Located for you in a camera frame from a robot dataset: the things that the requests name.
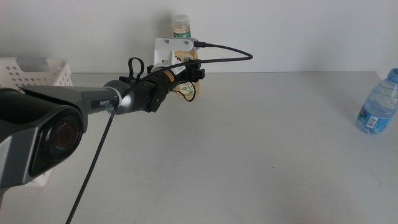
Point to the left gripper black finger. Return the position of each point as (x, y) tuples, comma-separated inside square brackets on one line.
[(196, 74), (150, 69)]

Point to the yellow tea bottle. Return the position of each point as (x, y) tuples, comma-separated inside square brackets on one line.
[(181, 21)]

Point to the clear water bottle blue cap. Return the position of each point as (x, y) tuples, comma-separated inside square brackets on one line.
[(376, 109)]

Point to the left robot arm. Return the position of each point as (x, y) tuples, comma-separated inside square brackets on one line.
[(37, 102)]

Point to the white perforated plastic basket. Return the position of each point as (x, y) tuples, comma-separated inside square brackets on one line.
[(59, 71)]

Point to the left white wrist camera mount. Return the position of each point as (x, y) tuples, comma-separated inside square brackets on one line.
[(168, 43)]

